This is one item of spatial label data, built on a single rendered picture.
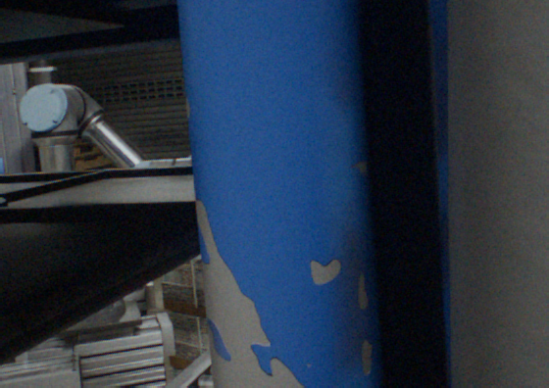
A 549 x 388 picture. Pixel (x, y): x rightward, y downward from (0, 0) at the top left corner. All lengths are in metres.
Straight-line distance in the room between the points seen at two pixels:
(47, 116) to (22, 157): 0.37
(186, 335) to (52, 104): 1.25
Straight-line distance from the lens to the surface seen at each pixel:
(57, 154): 1.81
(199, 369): 1.59
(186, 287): 2.64
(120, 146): 1.89
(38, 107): 1.80
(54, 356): 2.01
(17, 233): 0.46
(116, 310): 1.99
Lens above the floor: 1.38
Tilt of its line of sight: 7 degrees down
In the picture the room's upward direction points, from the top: 5 degrees counter-clockwise
